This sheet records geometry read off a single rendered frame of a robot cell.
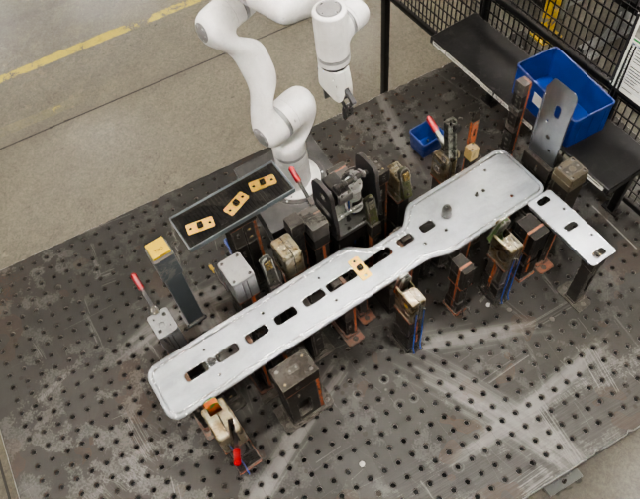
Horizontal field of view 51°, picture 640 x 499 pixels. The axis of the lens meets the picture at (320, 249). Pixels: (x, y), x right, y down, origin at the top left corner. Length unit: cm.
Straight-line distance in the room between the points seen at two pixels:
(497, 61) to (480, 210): 64
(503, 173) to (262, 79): 85
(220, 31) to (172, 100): 209
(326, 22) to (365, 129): 122
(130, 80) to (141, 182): 78
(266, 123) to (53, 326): 107
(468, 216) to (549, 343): 51
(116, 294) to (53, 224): 127
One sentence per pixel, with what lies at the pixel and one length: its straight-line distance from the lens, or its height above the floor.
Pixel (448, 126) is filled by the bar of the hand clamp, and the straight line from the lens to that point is 215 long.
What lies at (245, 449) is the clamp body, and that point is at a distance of 207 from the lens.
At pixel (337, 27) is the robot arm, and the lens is 165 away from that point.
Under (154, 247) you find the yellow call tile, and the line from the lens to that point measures 204.
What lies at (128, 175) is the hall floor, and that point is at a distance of 379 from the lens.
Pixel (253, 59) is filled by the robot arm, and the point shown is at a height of 142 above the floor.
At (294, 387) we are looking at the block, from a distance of 192.
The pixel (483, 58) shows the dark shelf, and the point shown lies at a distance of 263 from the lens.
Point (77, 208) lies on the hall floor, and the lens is 376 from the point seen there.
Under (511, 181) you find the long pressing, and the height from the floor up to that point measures 100.
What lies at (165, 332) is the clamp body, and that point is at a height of 106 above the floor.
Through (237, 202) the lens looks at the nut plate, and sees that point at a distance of 205.
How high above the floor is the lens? 282
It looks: 59 degrees down
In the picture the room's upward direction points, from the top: 8 degrees counter-clockwise
